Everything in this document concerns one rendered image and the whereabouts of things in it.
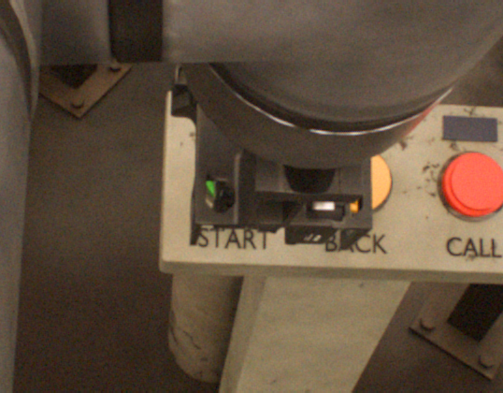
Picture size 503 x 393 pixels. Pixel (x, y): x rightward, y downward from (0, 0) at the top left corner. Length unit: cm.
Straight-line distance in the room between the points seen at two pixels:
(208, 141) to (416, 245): 25
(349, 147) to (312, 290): 37
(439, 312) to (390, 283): 61
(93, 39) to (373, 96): 8
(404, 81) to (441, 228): 38
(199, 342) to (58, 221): 30
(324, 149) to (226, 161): 10
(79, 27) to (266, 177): 14
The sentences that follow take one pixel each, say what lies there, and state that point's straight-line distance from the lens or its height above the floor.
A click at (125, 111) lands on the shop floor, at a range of 136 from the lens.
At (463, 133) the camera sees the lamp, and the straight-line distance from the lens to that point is 62.
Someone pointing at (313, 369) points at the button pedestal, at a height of 38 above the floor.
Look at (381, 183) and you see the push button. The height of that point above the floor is 61.
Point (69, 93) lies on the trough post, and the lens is 138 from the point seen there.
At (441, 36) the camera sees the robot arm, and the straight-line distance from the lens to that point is 20.
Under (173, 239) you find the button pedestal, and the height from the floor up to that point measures 59.
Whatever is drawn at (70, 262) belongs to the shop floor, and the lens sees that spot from 123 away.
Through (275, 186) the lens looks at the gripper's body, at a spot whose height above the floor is 82.
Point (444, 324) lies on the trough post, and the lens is 125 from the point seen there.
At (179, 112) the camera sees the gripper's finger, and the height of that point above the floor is 74.
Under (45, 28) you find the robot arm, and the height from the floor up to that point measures 94.
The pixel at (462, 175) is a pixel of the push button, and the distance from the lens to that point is 60.
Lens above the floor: 108
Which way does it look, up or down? 57 degrees down
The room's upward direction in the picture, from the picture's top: 12 degrees clockwise
